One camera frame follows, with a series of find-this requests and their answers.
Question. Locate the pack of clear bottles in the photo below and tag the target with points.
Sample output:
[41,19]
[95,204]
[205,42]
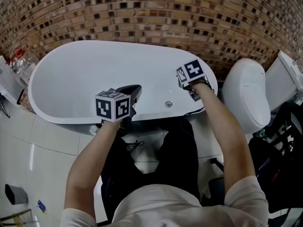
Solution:
[21,65]

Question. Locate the small blue packet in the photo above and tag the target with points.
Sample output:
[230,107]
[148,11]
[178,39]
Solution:
[41,206]

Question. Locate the person's left forearm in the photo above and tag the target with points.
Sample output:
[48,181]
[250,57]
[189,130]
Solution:
[94,159]

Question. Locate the white toilet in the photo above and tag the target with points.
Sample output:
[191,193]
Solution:
[246,96]

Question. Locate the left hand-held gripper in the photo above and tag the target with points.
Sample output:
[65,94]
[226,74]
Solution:
[111,107]

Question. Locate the person's black trousers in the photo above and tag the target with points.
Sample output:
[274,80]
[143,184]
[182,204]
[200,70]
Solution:
[177,150]

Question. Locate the black chair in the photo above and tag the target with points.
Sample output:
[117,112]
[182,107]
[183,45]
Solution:
[272,169]

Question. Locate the person's white shirt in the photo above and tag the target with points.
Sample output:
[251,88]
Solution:
[165,207]

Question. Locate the black box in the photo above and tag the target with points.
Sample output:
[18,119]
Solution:
[216,190]

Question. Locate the white side table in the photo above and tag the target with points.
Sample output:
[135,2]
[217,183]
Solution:
[9,79]

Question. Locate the grey bin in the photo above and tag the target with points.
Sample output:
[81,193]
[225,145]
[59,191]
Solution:
[16,194]

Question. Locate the white bathtub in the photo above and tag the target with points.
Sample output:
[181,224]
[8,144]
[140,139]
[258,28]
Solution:
[82,79]

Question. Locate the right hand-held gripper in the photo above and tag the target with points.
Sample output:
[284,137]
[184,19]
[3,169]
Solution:
[191,71]

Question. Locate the person's right forearm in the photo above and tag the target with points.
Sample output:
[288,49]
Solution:
[225,131]

